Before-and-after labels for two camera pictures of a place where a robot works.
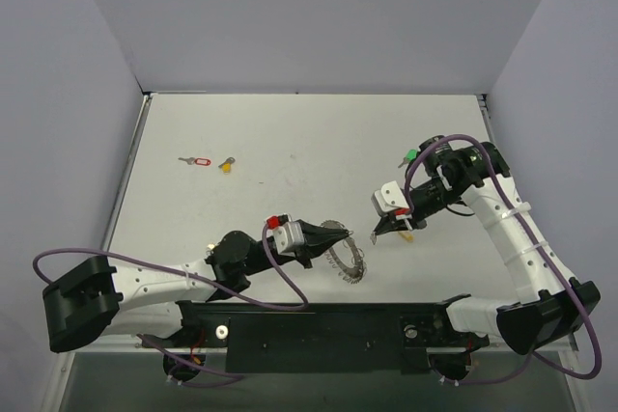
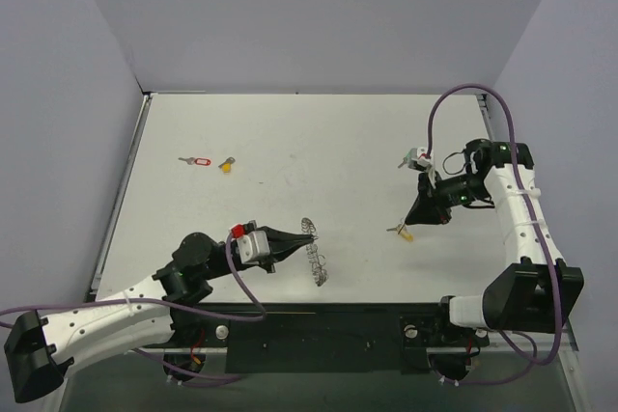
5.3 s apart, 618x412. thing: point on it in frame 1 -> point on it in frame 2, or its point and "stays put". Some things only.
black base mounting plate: x=318 y=337 stays put
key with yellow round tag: x=226 y=166 stays put
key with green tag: x=409 y=156 stays put
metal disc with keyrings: x=352 y=274 -> x=317 y=260
